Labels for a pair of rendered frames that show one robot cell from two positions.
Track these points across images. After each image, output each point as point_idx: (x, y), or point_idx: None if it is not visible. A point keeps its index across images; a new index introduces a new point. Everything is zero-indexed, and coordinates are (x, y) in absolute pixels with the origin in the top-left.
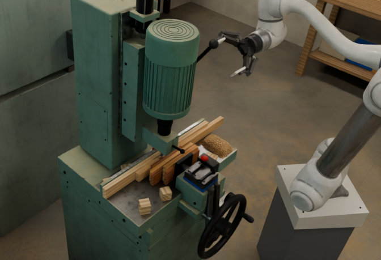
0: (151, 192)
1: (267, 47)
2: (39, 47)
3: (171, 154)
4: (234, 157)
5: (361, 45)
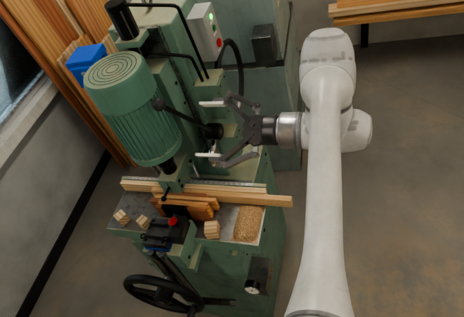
0: (146, 213)
1: (293, 147)
2: (227, 35)
3: (188, 195)
4: (257, 251)
5: (316, 260)
